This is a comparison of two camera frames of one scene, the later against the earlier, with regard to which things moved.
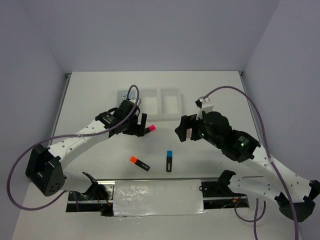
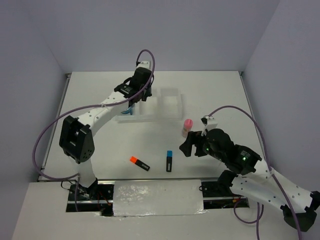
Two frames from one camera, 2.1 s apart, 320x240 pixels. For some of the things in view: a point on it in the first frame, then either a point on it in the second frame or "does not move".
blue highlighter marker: [169, 161] does not move
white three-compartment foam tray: [159, 104] does not move
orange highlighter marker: [138, 162] does not move
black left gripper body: [130, 127] → [148, 93]
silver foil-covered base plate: [158, 197] does not move
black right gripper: [189, 121] → [192, 137]
